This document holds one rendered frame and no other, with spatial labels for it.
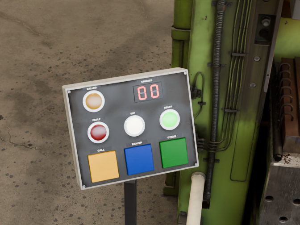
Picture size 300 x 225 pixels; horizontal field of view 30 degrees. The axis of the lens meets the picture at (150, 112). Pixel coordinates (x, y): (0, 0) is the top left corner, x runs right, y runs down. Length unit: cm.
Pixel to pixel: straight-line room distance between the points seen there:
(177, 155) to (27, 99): 199
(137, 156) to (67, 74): 213
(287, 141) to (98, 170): 58
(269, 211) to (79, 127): 70
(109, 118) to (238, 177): 69
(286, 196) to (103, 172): 60
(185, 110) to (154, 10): 278
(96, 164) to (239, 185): 71
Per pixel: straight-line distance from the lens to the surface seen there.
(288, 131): 173
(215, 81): 174
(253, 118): 185
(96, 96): 148
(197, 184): 199
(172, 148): 155
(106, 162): 152
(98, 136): 150
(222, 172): 202
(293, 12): 147
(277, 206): 184
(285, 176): 174
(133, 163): 153
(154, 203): 277
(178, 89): 154
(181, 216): 219
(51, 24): 414
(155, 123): 153
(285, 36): 207
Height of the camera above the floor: 208
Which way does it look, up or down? 39 degrees down
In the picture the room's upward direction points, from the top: 1 degrees clockwise
